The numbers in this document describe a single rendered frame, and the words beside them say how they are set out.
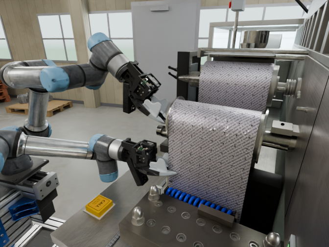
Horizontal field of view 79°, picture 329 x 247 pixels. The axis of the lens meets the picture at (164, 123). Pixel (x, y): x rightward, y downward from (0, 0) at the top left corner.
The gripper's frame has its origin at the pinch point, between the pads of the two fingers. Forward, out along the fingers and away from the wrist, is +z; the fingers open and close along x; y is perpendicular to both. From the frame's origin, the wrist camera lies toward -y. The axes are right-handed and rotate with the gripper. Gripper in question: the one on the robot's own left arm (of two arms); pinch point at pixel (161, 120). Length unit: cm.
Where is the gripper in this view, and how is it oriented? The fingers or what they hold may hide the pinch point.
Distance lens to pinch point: 64.9
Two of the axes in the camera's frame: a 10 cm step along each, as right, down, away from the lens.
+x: 4.9, -3.3, 8.0
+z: 6.7, 7.4, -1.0
